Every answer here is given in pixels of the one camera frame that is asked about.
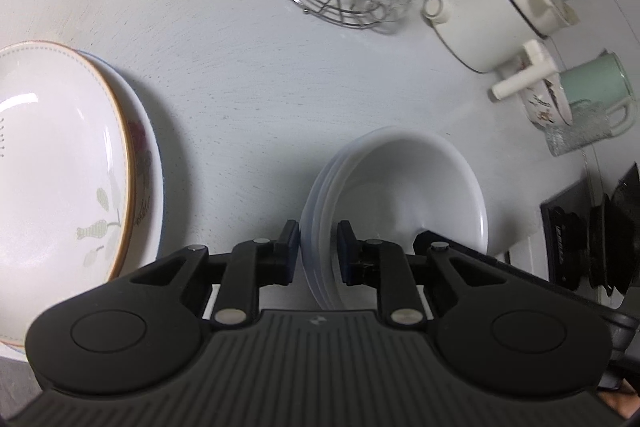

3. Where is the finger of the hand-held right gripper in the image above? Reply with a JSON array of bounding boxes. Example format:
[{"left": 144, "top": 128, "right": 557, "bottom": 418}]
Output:
[{"left": 414, "top": 230, "right": 437, "bottom": 254}]

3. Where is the black induction cooker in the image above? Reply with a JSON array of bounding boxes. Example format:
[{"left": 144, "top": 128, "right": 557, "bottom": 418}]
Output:
[{"left": 540, "top": 179, "right": 640, "bottom": 294}]

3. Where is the floral pot with white handle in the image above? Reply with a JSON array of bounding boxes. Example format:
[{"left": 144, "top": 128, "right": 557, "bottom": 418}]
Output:
[{"left": 489, "top": 39, "right": 577, "bottom": 128}]

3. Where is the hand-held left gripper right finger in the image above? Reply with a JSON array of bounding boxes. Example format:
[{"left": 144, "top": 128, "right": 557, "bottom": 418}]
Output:
[{"left": 336, "top": 220, "right": 516, "bottom": 327}]

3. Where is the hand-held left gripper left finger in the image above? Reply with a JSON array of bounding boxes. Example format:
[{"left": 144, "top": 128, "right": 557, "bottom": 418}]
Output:
[{"left": 120, "top": 220, "right": 301, "bottom": 327}]

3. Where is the plain white bowl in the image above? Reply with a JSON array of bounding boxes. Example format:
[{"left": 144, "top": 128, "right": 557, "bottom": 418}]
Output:
[
  {"left": 327, "top": 130, "right": 489, "bottom": 310},
  {"left": 299, "top": 125, "right": 431, "bottom": 305},
  {"left": 311, "top": 128, "right": 451, "bottom": 309}
]

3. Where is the orange-rimmed leaf print plate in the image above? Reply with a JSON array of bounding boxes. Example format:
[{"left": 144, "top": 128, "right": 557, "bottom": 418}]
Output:
[{"left": 0, "top": 40, "right": 137, "bottom": 350}]

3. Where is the pale green mug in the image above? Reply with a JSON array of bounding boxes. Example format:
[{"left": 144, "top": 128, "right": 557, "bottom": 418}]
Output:
[{"left": 556, "top": 51, "right": 639, "bottom": 138}]

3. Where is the white cooking pot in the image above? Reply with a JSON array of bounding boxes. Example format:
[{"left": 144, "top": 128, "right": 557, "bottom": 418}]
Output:
[{"left": 422, "top": 0, "right": 561, "bottom": 75}]

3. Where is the textured clear glass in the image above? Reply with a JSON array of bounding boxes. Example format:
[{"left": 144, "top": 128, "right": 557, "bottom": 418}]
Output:
[{"left": 544, "top": 102, "right": 614, "bottom": 158}]

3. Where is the black pan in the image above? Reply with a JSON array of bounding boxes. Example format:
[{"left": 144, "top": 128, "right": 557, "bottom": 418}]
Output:
[{"left": 586, "top": 166, "right": 640, "bottom": 299}]

